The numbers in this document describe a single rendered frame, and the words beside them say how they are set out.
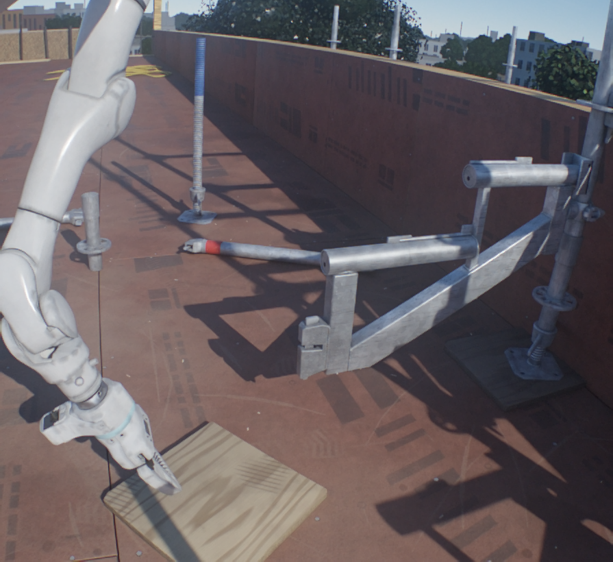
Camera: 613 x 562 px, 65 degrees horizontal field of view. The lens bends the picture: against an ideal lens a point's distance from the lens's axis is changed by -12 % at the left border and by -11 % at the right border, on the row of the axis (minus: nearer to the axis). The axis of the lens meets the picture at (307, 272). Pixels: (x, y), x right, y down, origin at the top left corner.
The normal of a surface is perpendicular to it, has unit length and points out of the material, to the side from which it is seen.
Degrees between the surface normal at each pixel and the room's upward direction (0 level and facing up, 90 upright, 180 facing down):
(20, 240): 64
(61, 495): 0
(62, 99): 43
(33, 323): 71
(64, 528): 0
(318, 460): 0
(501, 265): 90
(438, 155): 90
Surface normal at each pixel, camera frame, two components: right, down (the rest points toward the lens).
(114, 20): 0.54, 0.27
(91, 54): -0.06, 0.44
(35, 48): 0.34, 0.43
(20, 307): 0.17, 0.07
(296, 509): 0.07, -0.90
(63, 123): 0.20, -0.18
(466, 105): -0.94, 0.09
